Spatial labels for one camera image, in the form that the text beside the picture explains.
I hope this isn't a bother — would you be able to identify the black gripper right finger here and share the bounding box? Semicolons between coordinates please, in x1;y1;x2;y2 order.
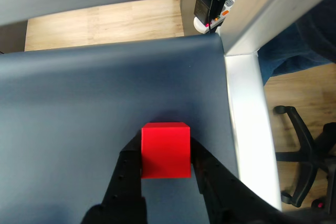
189;136;336;224

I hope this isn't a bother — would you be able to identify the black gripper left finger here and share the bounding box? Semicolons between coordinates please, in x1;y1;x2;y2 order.
81;132;146;224

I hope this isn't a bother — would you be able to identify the red cube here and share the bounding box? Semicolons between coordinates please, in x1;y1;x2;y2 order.
141;122;192;179

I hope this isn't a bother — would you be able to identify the dark blue table mat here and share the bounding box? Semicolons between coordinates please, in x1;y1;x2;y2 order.
0;34;240;224

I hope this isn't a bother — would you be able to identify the black office chair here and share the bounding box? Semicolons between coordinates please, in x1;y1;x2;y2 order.
272;105;336;213

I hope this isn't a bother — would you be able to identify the person's leg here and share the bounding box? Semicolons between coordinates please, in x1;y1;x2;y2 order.
258;0;336;83

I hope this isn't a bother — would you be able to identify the white power strip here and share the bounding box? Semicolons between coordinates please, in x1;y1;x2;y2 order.
193;0;241;35

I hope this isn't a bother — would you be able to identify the black power adapter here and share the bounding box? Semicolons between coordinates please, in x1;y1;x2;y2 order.
193;0;222;25

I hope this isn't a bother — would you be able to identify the silver metal frame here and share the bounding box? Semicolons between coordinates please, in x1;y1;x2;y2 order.
0;0;336;212

